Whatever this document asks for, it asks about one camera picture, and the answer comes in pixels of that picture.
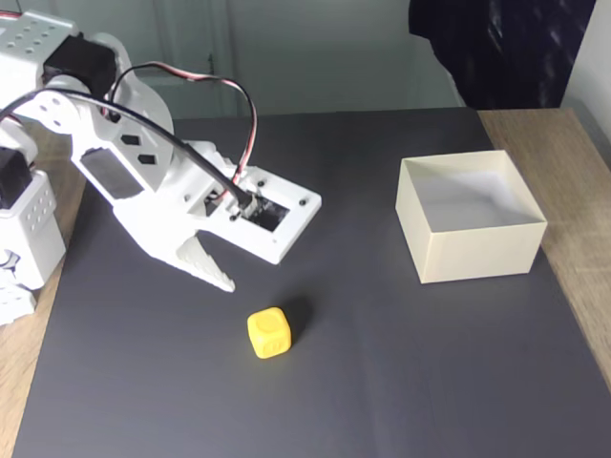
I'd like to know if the yellow cube block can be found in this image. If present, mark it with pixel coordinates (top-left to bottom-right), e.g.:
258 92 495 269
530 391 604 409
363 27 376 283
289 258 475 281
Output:
246 305 294 361

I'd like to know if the white open box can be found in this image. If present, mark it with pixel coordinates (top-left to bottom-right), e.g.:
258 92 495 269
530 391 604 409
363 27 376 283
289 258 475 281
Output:
394 149 548 286

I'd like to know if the black table mat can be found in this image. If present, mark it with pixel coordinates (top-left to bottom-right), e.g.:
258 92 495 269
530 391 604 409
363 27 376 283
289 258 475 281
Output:
10 107 611 458

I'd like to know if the dark hanging cloth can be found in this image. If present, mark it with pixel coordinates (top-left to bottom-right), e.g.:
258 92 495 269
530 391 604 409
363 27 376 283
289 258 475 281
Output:
408 0 599 111

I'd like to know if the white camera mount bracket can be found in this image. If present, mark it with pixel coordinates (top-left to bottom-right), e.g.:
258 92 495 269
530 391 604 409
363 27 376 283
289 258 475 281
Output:
183 140 323 265

